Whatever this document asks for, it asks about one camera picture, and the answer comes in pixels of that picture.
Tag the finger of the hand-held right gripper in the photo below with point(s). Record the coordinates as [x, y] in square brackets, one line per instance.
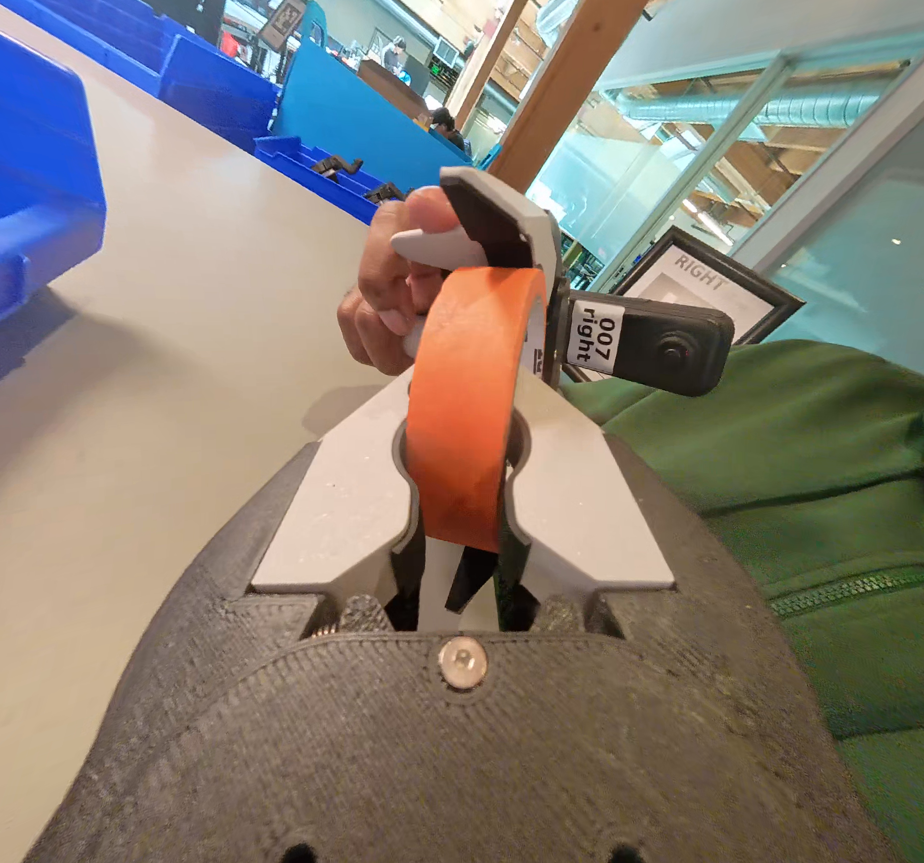
[543, 250]
[433, 245]

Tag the shallow blue tool tray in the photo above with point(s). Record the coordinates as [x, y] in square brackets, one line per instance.
[325, 177]

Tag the blue plastic bin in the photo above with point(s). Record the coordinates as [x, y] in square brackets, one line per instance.
[44, 199]
[188, 83]

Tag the framed black white tag sign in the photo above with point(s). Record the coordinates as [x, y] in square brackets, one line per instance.
[693, 278]

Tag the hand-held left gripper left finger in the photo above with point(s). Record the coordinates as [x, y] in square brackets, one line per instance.
[340, 517]

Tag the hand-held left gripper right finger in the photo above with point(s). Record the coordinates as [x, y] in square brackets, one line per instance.
[592, 517]

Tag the orange tape roll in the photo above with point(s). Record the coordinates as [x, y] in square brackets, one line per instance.
[462, 401]

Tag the person's right hand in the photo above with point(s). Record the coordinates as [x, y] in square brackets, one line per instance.
[378, 300]

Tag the blue partition wall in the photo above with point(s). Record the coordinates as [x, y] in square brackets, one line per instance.
[376, 120]

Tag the wooden support post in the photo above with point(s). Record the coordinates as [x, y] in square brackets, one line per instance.
[578, 69]

